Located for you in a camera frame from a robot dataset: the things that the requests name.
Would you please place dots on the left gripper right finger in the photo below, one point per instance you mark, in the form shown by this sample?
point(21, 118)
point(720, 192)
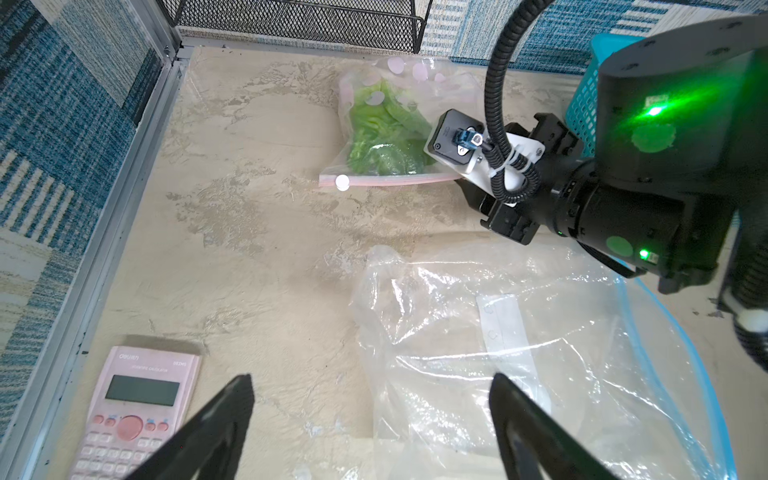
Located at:
point(531, 444)

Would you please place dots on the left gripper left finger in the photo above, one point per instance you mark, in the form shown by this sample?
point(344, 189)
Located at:
point(210, 444)

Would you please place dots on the green lettuce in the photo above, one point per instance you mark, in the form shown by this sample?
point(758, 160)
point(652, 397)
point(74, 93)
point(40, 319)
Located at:
point(388, 133)

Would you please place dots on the clear pink-zip lettuce bag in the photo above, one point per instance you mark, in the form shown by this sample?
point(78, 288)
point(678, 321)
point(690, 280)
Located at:
point(434, 85)

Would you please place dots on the clear blue-zip bag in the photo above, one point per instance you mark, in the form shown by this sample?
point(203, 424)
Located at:
point(597, 352)

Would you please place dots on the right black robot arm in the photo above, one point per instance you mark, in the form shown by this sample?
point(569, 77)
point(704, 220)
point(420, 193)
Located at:
point(677, 184)

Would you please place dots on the pink calculator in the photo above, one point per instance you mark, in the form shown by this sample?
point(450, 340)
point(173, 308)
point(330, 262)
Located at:
point(139, 402)

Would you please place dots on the teal plastic basket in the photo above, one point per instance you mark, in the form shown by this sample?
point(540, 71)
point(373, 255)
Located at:
point(581, 115)

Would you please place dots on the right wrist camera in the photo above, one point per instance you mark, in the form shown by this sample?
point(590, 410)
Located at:
point(460, 143)

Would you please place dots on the black wire shelf rack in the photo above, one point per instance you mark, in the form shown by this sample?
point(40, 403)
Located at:
point(369, 25)

